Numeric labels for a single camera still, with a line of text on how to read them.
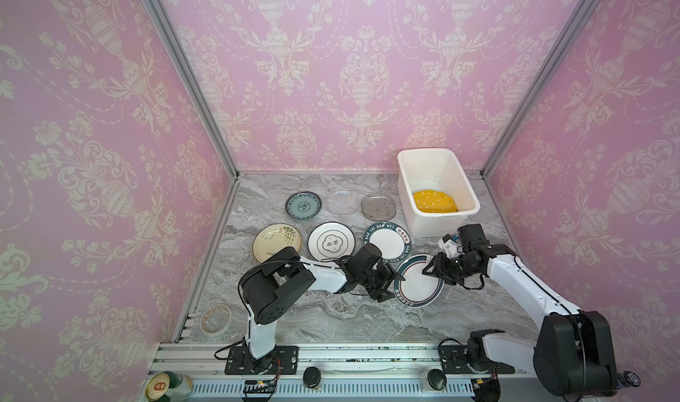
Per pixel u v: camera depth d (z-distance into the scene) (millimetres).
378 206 1093
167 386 616
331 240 994
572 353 401
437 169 1110
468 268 661
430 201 1070
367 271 744
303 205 1093
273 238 999
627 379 542
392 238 1005
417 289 859
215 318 820
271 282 502
